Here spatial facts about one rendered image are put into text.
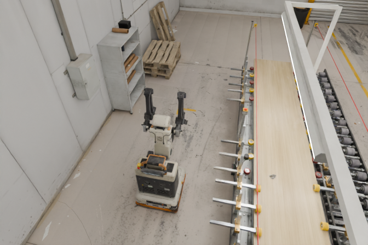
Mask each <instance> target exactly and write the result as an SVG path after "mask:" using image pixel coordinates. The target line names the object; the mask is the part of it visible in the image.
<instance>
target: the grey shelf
mask: <svg viewBox="0 0 368 245"><path fill-rule="evenodd" d="M123 45H124V50H125V51H122V49H121V47H122V46H123ZM97 49H98V52H99V57H100V61H101V65H102V69H103V73H104V76H105V81H106V85H107V89H108V94H109V97H110V101H111V105H112V109H113V112H114V111H115V109H120V110H127V111H130V114H133V110H132V108H133V106H134V104H135V102H136V101H137V100H138V98H139V97H140V95H141V93H142V91H143V89H144V88H146V86H145V77H144V72H143V63H142V54H141V45H140V36H139V28H138V27H137V26H131V27H130V28H129V33H118V32H112V31H111V32H110V33H109V34H107V35H106V36H105V37H104V38H103V39H102V40H101V41H100V42H99V43H97ZM131 54H135V56H138V59H137V61H136V62H135V63H134V64H133V66H132V67H131V68H130V69H129V71H128V72H127V73H125V67H124V61H125V60H126V59H127V58H128V56H129V55H130V56H131ZM121 64H122V65H121ZM133 70H136V73H135V74H134V76H133V77H132V79H131V81H130V82H129V84H128V82H127V78H128V77H129V75H130V74H131V72H132V71H133Z"/></svg>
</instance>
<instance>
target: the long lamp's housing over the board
mask: <svg viewBox="0 0 368 245"><path fill-rule="evenodd" d="M281 16H282V18H283V23H284V27H285V32H286V37H287V41H288V45H289V49H290V54H291V58H292V63H293V66H294V71H295V75H296V80H297V85H298V89H299V92H300V97H301V101H302V106H303V111H304V115H305V118H306V123H307V127H308V132H309V137H310V141H311V145H312V149H313V154H314V160H313V161H315V162H322V163H326V164H328V163H327V159H326V155H325V151H324V147H323V144H322V141H321V137H320V133H319V129H318V126H317V122H316V119H315V115H314V111H313V107H312V104H311V100H310V97H309V93H308V89H307V86H306V82H305V79H304V75H303V72H302V67H301V64H300V60H299V57H298V53H297V50H296V45H295V42H294V38H293V35H292V32H291V28H290V24H289V20H288V16H287V13H286V11H284V12H283V13H282V15H281Z"/></svg>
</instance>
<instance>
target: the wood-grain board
mask: <svg viewBox="0 0 368 245"><path fill-rule="evenodd" d="M256 79H257V146H256ZM257 168H258V185H261V192H258V205H261V206H262V211H261V213H258V227H259V228H262V236H261V237H260V236H259V237H258V245H331V244H330V239H329V234H328V231H324V230H322V229H321V228H320V223H321V222H326V221H325V217H324V212H323V207H322V204H321V199H320V194H319V192H317V191H313V184H317V179H316V176H315V172H314V167H313V161H312V157H311V152H310V149H309V144H308V139H307V134H306V129H305V126H304V121H303V116H302V112H301V107H300V102H299V99H298V94H297V89H296V84H295V80H294V74H293V71H292V67H291V62H283V61H272V60H262V59H254V185H256V184H257ZM272 174H275V175H276V177H275V179H271V177H269V175H272Z"/></svg>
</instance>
